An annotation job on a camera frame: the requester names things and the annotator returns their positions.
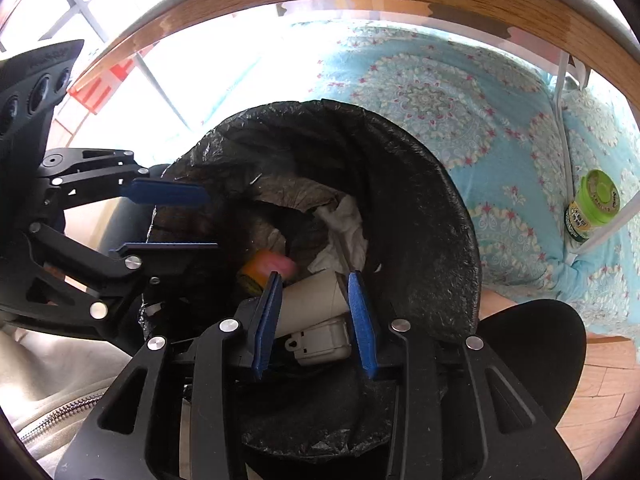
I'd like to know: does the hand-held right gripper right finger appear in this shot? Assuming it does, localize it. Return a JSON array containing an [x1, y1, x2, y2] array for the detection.
[[347, 271, 584, 480]]

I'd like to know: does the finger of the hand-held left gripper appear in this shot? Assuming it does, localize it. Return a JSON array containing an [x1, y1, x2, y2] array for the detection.
[[29, 223, 220, 322], [41, 148, 210, 209]]

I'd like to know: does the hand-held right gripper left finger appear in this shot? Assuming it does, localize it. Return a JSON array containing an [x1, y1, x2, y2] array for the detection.
[[52, 272, 284, 480]]

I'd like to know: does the white plastic box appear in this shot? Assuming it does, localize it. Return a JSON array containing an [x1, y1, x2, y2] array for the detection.
[[284, 315, 353, 366]]

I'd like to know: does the white paper roll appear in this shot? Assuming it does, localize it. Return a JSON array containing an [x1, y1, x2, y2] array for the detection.
[[275, 269, 351, 339]]

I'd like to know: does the yellow cylinder roll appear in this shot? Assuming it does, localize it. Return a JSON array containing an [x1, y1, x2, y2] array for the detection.
[[236, 248, 297, 295]]

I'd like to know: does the white tissue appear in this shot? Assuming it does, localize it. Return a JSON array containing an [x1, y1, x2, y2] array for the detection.
[[305, 194, 369, 274]]

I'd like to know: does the black lined trash bin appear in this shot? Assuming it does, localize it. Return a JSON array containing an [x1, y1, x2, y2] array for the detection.
[[144, 100, 484, 467]]

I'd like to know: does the grey zip jacket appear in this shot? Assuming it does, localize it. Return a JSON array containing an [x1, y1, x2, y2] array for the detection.
[[0, 310, 153, 480]]

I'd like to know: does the black round seat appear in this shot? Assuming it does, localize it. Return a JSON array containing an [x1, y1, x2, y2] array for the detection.
[[477, 299, 587, 427]]

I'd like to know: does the green lidded jar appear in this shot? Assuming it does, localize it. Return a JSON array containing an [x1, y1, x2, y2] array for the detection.
[[564, 168, 621, 246]]

